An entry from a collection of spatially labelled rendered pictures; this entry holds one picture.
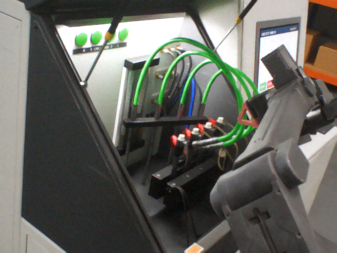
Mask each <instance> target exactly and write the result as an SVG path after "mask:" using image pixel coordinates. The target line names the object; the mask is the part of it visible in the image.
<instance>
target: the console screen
mask: <svg viewBox="0 0 337 253"><path fill-rule="evenodd" d="M300 23H301V16H298V17H289V18H281V19H273V20H265V21H257V23H256V41H255V61H254V82H253V83H254V84H255V86H256V88H257V90H258V92H259V93H261V92H263V91H265V90H267V89H269V88H272V87H274V86H273V84H272V83H271V80H272V79H273V78H272V76H271V75H270V73H269V72H268V70H267V69H266V67H265V66H264V65H263V64H262V62H261V60H260V59H261V58H262V57H264V56H265V55H267V54H268V53H270V52H272V51H273V50H274V49H276V48H277V47H279V46H280V45H282V44H284V45H285V46H286V48H287V50H288V51H289V53H290V54H291V56H292V57H293V59H294V61H295V62H296V64H297V63H298V49H299V36H300Z"/></svg>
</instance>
